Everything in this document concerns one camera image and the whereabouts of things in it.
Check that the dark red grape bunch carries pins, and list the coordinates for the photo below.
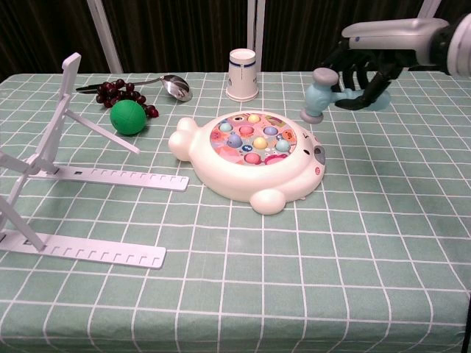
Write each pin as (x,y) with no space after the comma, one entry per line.
(110,92)

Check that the light blue toy hammer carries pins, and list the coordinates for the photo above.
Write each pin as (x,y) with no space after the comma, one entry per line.
(318,97)

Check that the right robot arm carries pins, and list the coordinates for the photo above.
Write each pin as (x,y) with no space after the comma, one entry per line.
(460,40)

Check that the silver aluminium frame post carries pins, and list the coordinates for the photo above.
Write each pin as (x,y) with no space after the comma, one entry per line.
(430,8)
(106,36)
(255,25)

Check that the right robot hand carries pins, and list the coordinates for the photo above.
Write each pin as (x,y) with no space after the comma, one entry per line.
(390,33)

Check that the dark pleated curtain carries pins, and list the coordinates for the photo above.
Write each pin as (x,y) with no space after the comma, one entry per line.
(176,33)

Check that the green ball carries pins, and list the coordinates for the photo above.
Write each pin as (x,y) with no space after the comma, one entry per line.
(127,117)

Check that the green checkered tablecloth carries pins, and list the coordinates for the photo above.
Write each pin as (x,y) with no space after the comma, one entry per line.
(294,276)

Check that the white whack-a-mole toy game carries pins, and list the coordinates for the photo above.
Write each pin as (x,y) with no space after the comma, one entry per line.
(235,173)

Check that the white paper cup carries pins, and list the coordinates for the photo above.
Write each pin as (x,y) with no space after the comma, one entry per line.
(241,79)

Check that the white folding laptop stand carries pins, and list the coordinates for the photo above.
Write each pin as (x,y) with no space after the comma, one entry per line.
(110,176)

